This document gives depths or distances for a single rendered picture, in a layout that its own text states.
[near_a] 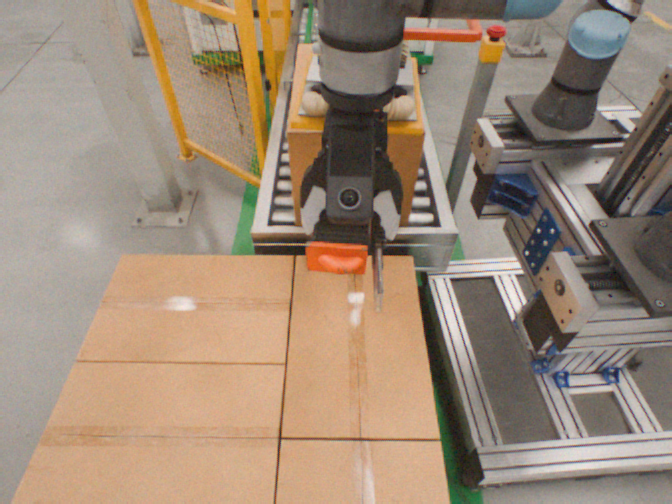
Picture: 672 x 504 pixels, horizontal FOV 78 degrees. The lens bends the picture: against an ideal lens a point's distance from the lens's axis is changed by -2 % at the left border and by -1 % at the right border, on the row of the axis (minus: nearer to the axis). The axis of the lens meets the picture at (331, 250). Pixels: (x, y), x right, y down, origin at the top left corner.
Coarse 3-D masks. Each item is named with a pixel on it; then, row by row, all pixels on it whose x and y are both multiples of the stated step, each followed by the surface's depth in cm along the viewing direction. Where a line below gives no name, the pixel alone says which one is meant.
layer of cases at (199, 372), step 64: (128, 256) 142; (192, 256) 142; (256, 256) 142; (384, 256) 142; (128, 320) 126; (192, 320) 126; (256, 320) 126; (320, 320) 126; (384, 320) 126; (128, 384) 113; (192, 384) 113; (256, 384) 113; (320, 384) 113; (384, 384) 113; (64, 448) 102; (128, 448) 102; (192, 448) 102; (256, 448) 102; (320, 448) 102; (384, 448) 102
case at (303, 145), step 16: (304, 48) 157; (304, 64) 148; (288, 128) 121; (288, 144) 123; (304, 144) 123; (320, 144) 123; (400, 144) 123; (416, 144) 123; (304, 160) 127; (400, 160) 127; (416, 160) 127; (416, 176) 132; (400, 224) 148
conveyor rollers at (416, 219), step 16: (304, 16) 285; (304, 32) 267; (288, 112) 202; (288, 160) 178; (288, 176) 173; (288, 192) 168; (416, 192) 167; (288, 208) 162; (416, 208) 161; (288, 224) 156; (416, 224) 155
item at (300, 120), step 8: (312, 56) 112; (312, 64) 108; (304, 72) 107; (304, 80) 104; (304, 88) 101; (312, 88) 95; (320, 88) 95; (296, 104) 96; (296, 112) 94; (304, 112) 93; (296, 120) 92; (304, 120) 92; (312, 120) 92; (320, 120) 92; (296, 128) 93; (304, 128) 92; (312, 128) 92; (320, 128) 92
